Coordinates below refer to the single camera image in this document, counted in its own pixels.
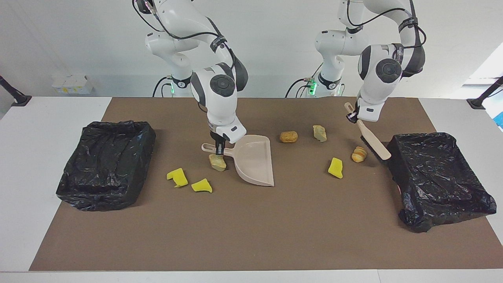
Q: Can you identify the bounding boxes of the black right base cable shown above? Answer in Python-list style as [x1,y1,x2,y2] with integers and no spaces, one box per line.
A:
[152,76,173,97]

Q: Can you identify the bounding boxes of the black left base cable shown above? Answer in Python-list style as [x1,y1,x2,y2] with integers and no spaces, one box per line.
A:
[285,77,315,98]

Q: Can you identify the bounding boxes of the yellow green sponge piece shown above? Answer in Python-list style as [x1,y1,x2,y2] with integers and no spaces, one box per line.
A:
[191,178,213,193]

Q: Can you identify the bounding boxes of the notched yellow sponge piece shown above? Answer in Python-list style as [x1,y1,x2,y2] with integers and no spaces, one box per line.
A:
[167,168,189,188]

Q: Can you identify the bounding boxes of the brown table mat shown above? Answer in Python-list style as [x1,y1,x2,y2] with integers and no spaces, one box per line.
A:
[29,97,503,272]

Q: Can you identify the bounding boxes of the white box stack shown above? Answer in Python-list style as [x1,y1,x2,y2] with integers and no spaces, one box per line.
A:
[51,73,95,95]

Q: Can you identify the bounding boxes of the beige plastic dustpan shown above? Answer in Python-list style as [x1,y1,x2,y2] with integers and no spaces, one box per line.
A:
[201,134,275,187]

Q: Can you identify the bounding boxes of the beige hand brush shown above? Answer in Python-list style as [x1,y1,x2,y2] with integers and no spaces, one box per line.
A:
[344,102,392,161]

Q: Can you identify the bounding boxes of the rounded yellow sponge piece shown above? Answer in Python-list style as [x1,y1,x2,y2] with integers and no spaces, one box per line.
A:
[328,157,343,179]

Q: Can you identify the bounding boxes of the black bag lined bin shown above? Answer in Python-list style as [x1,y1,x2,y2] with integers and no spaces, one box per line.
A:
[384,132,497,233]
[56,120,156,212]

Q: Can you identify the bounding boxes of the black base cable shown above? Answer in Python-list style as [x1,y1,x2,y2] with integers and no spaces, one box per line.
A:
[285,77,315,98]
[152,76,173,97]

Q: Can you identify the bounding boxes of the dark left arm cable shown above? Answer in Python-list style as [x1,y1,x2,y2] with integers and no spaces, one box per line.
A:
[346,0,427,51]

